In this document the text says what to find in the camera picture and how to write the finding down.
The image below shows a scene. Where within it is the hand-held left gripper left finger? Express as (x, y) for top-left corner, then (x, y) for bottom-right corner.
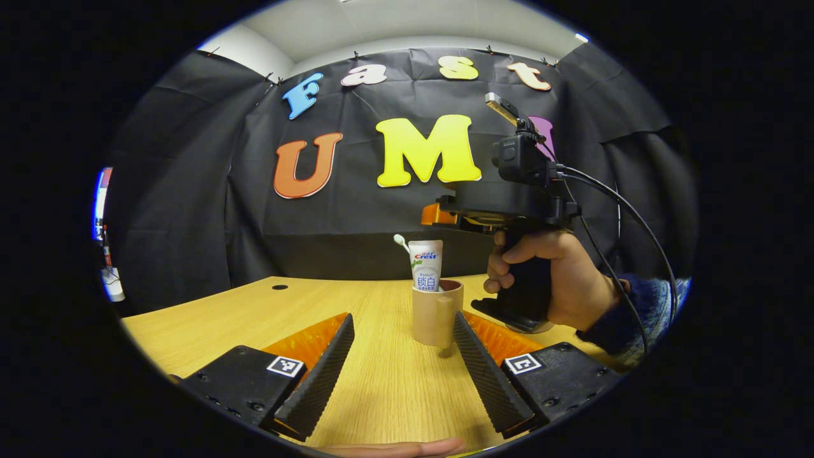
(181, 312), (355, 444)

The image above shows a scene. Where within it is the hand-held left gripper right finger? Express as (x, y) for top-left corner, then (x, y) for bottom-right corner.
(450, 310), (623, 441)

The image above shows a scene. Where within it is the black backdrop cloth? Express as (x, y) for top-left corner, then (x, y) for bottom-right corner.
(102, 46), (700, 316)

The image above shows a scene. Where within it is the black cable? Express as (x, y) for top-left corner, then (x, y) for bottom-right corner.
(572, 213), (651, 356)
(552, 164), (679, 325)

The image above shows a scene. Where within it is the beige cup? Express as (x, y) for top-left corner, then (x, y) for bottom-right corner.
(411, 279), (464, 349)

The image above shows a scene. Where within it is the computer monitor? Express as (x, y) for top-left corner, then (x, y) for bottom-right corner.
(92, 167), (113, 242)

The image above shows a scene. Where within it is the wooden desktop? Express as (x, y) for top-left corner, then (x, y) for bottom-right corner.
(121, 274), (630, 454)

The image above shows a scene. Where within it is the white toothpaste tube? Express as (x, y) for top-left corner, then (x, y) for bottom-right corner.
(409, 240), (444, 293)

